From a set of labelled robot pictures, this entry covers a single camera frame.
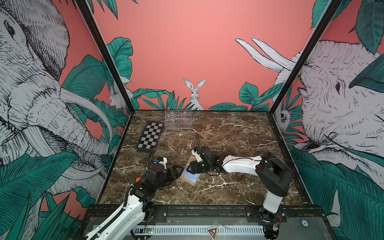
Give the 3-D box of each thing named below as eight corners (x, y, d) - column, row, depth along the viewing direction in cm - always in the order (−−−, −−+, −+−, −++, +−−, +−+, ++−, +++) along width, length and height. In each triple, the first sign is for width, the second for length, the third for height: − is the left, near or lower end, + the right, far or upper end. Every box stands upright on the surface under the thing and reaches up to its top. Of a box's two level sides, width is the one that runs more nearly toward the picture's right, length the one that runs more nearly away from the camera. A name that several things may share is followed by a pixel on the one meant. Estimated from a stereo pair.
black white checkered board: (137, 151, 99) (135, 148, 96) (149, 123, 115) (148, 120, 112) (154, 153, 98) (153, 150, 95) (164, 125, 114) (163, 121, 111)
